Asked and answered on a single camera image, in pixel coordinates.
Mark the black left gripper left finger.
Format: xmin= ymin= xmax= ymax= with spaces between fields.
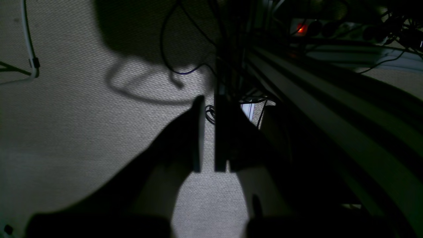
xmin=26 ymin=95 xmax=205 ymax=238

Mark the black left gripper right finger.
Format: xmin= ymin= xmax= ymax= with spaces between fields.
xmin=214 ymin=95 xmax=331 ymax=238

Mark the aluminium frame rail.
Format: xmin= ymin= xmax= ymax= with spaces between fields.
xmin=245 ymin=46 xmax=422 ymax=238

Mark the white cable with clip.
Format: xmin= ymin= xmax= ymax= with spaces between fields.
xmin=0 ymin=0 xmax=40 ymax=85

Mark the black power strip red switch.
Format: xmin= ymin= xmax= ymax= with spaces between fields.
xmin=289 ymin=18 xmax=389 ymax=44

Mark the thin black looping cable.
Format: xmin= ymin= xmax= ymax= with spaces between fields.
xmin=160 ymin=0 xmax=218 ymax=76

